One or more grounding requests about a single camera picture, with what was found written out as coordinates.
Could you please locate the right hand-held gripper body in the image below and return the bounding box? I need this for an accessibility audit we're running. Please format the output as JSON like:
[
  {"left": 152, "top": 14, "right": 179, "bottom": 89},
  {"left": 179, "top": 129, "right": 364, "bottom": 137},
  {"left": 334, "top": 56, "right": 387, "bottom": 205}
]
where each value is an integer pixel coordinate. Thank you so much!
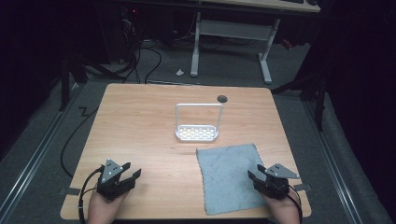
[{"left": 253, "top": 162, "right": 301, "bottom": 201}]

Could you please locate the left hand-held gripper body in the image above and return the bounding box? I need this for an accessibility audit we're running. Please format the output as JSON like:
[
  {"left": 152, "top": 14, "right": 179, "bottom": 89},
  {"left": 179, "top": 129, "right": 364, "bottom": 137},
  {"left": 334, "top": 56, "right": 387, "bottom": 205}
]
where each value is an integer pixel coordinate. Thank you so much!
[{"left": 95, "top": 158, "right": 136, "bottom": 202}]

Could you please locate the person's left hand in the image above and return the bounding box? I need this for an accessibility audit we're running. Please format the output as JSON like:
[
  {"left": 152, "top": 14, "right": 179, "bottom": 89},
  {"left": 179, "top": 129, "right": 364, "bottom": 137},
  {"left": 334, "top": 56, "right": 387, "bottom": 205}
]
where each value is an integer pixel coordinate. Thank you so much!
[{"left": 87, "top": 189, "right": 129, "bottom": 224}]

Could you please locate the person's right hand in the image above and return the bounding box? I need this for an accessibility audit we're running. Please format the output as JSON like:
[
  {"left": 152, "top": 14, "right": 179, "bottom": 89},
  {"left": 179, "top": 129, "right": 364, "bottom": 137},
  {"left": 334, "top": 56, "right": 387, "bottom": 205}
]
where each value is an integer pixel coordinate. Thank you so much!
[{"left": 262, "top": 191, "right": 302, "bottom": 224}]

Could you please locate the grey-blue cloth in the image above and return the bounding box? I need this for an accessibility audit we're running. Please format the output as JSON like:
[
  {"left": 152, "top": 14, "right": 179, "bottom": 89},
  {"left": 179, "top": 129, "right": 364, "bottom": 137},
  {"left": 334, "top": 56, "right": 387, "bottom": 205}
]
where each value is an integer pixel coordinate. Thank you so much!
[{"left": 195, "top": 143, "right": 269, "bottom": 217}]

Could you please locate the grey tape strip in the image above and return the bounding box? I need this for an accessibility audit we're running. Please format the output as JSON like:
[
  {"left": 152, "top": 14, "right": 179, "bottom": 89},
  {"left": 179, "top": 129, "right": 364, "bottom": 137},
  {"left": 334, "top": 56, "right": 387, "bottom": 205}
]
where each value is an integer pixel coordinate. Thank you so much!
[
  {"left": 293, "top": 183, "right": 313, "bottom": 192},
  {"left": 58, "top": 187, "right": 81, "bottom": 197}
]

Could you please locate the black metal stand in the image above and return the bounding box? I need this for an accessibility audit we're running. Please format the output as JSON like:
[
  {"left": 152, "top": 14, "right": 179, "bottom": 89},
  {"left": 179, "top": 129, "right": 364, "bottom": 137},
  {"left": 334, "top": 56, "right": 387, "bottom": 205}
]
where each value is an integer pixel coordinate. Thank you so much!
[
  {"left": 58, "top": 50, "right": 90, "bottom": 113},
  {"left": 270, "top": 62, "right": 329, "bottom": 133}
]

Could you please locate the white-legged wooden desk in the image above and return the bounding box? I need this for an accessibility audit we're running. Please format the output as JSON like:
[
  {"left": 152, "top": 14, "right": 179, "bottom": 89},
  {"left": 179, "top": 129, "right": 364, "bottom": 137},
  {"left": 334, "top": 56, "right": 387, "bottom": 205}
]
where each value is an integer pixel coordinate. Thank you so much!
[{"left": 189, "top": 0, "right": 322, "bottom": 85}]

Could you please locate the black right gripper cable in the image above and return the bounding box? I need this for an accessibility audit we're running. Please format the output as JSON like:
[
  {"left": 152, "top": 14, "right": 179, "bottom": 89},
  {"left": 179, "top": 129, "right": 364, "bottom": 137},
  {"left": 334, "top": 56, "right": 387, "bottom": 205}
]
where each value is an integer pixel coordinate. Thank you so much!
[{"left": 287, "top": 184, "right": 304, "bottom": 224}]

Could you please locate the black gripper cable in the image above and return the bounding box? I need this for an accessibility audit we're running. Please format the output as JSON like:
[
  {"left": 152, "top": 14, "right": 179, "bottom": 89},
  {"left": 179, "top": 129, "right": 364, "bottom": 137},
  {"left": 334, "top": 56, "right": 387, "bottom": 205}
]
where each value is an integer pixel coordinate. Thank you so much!
[
  {"left": 287, "top": 184, "right": 304, "bottom": 224},
  {"left": 78, "top": 165, "right": 106, "bottom": 224}
]

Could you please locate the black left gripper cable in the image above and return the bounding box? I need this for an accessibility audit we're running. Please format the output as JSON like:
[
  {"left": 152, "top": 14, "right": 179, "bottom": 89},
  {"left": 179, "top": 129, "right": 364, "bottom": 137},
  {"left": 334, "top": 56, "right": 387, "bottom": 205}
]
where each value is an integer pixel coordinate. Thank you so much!
[{"left": 78, "top": 165, "right": 106, "bottom": 224}]

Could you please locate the black floor cable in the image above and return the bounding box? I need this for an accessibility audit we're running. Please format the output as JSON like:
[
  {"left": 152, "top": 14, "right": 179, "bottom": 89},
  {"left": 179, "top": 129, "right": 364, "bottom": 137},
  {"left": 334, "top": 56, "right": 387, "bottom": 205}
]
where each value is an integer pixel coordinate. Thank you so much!
[{"left": 60, "top": 106, "right": 100, "bottom": 180}]

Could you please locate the metal floor rail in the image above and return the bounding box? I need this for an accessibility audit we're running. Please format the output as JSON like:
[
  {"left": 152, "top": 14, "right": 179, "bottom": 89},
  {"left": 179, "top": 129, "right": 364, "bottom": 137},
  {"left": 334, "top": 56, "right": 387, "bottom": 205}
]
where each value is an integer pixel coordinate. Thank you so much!
[
  {"left": 304, "top": 100, "right": 364, "bottom": 224},
  {"left": 0, "top": 83, "right": 80, "bottom": 216}
]

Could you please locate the white rack with handle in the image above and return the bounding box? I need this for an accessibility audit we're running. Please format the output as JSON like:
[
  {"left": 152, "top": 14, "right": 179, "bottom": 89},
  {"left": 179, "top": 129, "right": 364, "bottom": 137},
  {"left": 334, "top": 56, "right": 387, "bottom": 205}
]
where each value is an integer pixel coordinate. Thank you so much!
[{"left": 174, "top": 103, "right": 224, "bottom": 143}]

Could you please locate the bundle of black cables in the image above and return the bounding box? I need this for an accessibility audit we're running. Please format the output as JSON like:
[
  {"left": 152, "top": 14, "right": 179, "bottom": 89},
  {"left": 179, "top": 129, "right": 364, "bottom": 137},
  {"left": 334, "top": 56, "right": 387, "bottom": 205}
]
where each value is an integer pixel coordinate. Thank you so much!
[{"left": 120, "top": 18, "right": 163, "bottom": 85}]

